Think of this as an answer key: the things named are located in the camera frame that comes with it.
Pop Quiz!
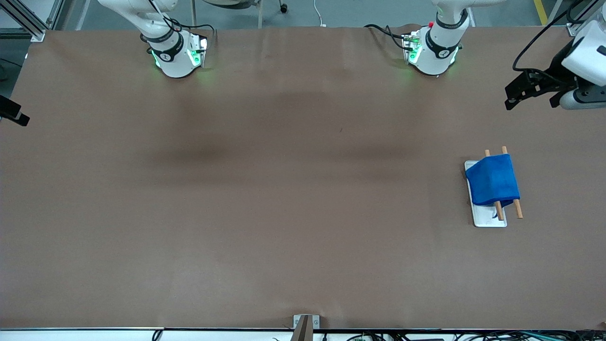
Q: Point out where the black base cable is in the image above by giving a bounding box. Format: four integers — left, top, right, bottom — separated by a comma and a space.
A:
364, 24, 413, 51
168, 19, 217, 48

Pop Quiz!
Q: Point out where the white rack base plate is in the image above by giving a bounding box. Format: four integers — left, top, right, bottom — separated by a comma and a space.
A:
464, 161, 508, 228

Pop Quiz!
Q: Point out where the aluminium frame profile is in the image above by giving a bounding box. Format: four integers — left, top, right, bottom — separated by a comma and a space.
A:
567, 0, 598, 37
0, 0, 64, 42

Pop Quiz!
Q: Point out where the brown camera post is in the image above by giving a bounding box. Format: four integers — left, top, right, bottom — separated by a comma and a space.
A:
290, 316, 313, 341

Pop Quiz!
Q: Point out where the black left base cable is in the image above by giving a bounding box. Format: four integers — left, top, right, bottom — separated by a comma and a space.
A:
364, 24, 413, 51

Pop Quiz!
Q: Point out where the grey metal bracket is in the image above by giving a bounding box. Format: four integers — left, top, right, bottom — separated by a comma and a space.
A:
293, 314, 320, 330

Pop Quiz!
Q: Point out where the blue towel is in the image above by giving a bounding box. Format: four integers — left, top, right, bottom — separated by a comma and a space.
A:
465, 153, 520, 219

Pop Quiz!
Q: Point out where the black right base cable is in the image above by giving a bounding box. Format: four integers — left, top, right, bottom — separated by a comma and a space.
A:
168, 19, 217, 48

